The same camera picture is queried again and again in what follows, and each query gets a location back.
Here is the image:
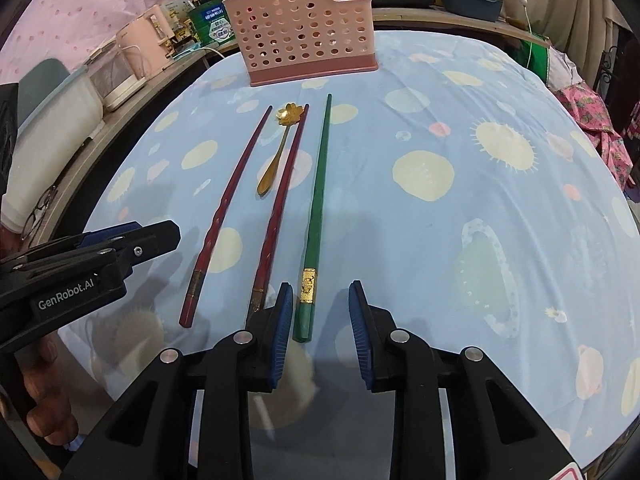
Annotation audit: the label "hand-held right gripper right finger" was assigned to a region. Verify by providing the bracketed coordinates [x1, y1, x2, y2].
[347, 280, 586, 480]

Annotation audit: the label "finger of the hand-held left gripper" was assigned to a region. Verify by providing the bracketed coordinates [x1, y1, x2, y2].
[22, 221, 143, 259]
[0, 220, 181, 286]

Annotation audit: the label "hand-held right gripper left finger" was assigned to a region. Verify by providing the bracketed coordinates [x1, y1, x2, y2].
[60, 282, 295, 480]

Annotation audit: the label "green chopstick with gold band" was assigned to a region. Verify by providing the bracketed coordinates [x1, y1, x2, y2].
[292, 92, 333, 344]

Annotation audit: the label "dark red twisted chopstick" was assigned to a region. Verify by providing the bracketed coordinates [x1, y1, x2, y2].
[178, 105, 274, 330]
[245, 103, 311, 328]

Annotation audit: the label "pink perforated utensil basket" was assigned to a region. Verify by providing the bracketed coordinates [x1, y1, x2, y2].
[222, 0, 379, 87]

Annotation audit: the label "person's left hand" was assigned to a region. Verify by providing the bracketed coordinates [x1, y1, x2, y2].
[15, 332, 79, 449]

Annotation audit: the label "thin-framed eyeglasses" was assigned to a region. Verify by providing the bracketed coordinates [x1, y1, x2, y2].
[21, 184, 57, 242]

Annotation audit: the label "white storage box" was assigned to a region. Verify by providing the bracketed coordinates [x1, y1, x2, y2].
[0, 58, 106, 231]

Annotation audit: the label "white countertop appliance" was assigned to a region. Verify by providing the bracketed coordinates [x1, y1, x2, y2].
[85, 42, 148, 113]

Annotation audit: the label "gold flower-shaped spoon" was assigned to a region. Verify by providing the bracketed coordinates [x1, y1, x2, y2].
[256, 102, 307, 197]

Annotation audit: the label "pink electric kettle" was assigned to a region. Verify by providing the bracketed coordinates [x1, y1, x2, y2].
[116, 4, 173, 88]

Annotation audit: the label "green carton box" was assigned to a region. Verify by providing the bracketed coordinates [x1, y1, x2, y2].
[187, 2, 236, 51]

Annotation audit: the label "pink floral curtain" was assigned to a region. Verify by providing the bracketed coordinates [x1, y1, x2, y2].
[0, 0, 201, 86]

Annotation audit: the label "pink pineapple-print cloth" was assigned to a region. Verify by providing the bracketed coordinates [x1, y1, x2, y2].
[555, 82, 638, 191]

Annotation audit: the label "green cloth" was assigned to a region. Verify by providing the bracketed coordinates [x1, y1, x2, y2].
[525, 32, 553, 83]

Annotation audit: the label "grey cloth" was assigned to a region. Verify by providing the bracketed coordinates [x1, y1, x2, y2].
[547, 45, 583, 90]

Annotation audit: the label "dark metal chair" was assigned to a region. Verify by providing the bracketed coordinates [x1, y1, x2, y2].
[595, 25, 640, 131]

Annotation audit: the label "beige curtain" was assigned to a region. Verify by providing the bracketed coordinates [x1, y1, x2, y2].
[490, 0, 631, 91]

